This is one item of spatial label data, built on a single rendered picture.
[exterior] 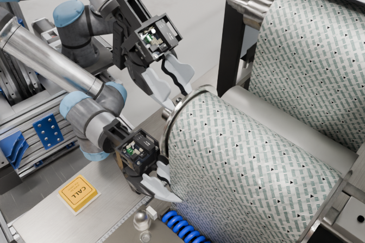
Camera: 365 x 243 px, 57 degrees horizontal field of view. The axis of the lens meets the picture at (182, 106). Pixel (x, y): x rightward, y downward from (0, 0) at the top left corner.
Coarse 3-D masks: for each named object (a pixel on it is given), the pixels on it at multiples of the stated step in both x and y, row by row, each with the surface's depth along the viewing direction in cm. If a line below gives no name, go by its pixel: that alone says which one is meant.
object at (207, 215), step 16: (176, 176) 61; (176, 192) 65; (192, 192) 59; (176, 208) 70; (192, 208) 64; (208, 208) 59; (224, 208) 54; (192, 224) 69; (208, 224) 63; (224, 224) 58; (240, 224) 53; (208, 240) 68; (224, 240) 62; (240, 240) 57; (256, 240) 52
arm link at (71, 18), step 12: (72, 0) 124; (60, 12) 119; (72, 12) 118; (84, 12) 121; (60, 24) 120; (72, 24) 120; (84, 24) 121; (60, 36) 125; (72, 36) 123; (84, 36) 126
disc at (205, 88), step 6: (198, 90) 54; (204, 90) 56; (210, 90) 58; (216, 90) 60; (186, 96) 53; (192, 96) 54; (180, 102) 52; (186, 102) 53; (180, 108) 53; (174, 114) 52; (168, 120) 52; (174, 120) 53; (168, 126) 53; (162, 132) 53; (168, 132) 54; (162, 138) 54; (168, 138) 55; (162, 144) 54; (162, 150) 56; (168, 156) 59
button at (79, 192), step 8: (80, 176) 88; (72, 184) 87; (80, 184) 87; (88, 184) 87; (64, 192) 85; (72, 192) 85; (80, 192) 85; (88, 192) 85; (96, 192) 86; (72, 200) 84; (80, 200) 84; (88, 200) 86; (72, 208) 84; (80, 208) 85
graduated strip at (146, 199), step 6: (144, 198) 87; (150, 198) 87; (138, 204) 86; (144, 204) 86; (132, 210) 85; (126, 216) 84; (120, 222) 82; (114, 228) 82; (108, 234) 81; (102, 240) 80
